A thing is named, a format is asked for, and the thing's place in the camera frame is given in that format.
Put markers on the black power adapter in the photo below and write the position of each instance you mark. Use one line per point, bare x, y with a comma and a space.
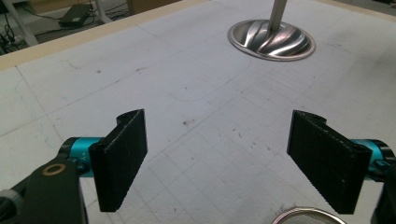
75, 15

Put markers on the white metal frame leg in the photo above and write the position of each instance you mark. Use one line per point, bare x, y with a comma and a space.
20, 22

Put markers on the silver ribbed stand base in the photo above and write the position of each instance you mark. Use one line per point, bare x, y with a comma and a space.
271, 38

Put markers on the brown cardboard box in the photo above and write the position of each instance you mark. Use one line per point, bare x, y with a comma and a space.
149, 5

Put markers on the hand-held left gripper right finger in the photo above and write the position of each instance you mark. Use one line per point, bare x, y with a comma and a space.
327, 161

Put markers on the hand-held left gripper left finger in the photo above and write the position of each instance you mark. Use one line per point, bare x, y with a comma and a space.
118, 161

